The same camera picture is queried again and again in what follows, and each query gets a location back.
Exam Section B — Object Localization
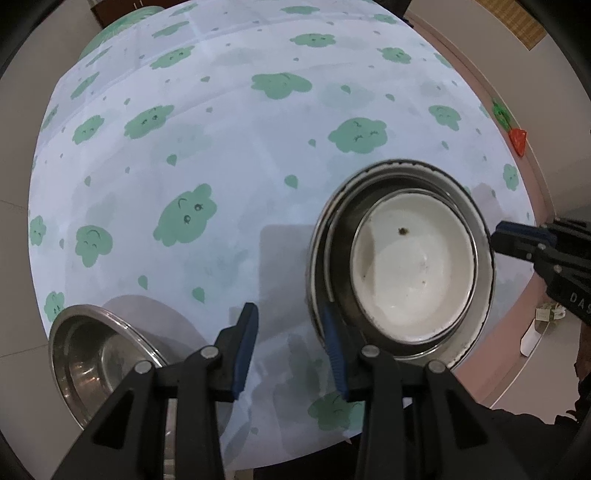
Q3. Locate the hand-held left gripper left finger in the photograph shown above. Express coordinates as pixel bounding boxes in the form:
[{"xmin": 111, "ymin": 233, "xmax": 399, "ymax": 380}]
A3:
[{"xmin": 76, "ymin": 302, "xmax": 259, "ymax": 480}]

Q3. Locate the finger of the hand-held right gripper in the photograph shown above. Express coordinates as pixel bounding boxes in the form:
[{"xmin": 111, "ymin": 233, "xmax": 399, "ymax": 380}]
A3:
[
  {"xmin": 490, "ymin": 231, "xmax": 550, "ymax": 269},
  {"xmin": 496, "ymin": 220, "xmax": 560, "ymax": 246}
]

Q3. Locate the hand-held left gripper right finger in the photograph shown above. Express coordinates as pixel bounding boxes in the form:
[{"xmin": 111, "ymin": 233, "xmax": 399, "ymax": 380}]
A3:
[{"xmin": 323, "ymin": 302, "xmax": 522, "ymax": 480}]

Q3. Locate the large white enamel bowl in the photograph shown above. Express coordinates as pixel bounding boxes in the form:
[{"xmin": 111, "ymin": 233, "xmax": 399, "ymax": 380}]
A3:
[{"xmin": 307, "ymin": 159, "xmax": 497, "ymax": 372}]

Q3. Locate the small white bowl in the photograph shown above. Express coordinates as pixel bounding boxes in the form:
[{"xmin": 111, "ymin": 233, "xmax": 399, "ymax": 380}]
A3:
[{"xmin": 349, "ymin": 189, "xmax": 478, "ymax": 344}]

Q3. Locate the person's right hand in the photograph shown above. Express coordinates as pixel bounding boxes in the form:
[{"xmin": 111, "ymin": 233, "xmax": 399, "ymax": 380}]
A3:
[{"xmin": 573, "ymin": 339, "xmax": 591, "ymax": 418}]

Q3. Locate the person's dark clothing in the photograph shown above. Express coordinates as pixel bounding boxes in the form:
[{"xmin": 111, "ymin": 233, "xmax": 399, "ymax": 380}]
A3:
[{"xmin": 485, "ymin": 401, "xmax": 591, "ymax": 480}]

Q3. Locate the green cloud print tablecloth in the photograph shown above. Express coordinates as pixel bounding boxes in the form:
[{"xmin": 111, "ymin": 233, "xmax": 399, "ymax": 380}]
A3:
[{"xmin": 28, "ymin": 0, "xmax": 536, "ymax": 472}]

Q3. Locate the yellow striped window curtain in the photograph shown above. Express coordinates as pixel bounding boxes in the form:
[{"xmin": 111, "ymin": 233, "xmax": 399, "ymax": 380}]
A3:
[{"xmin": 501, "ymin": 0, "xmax": 548, "ymax": 51}]

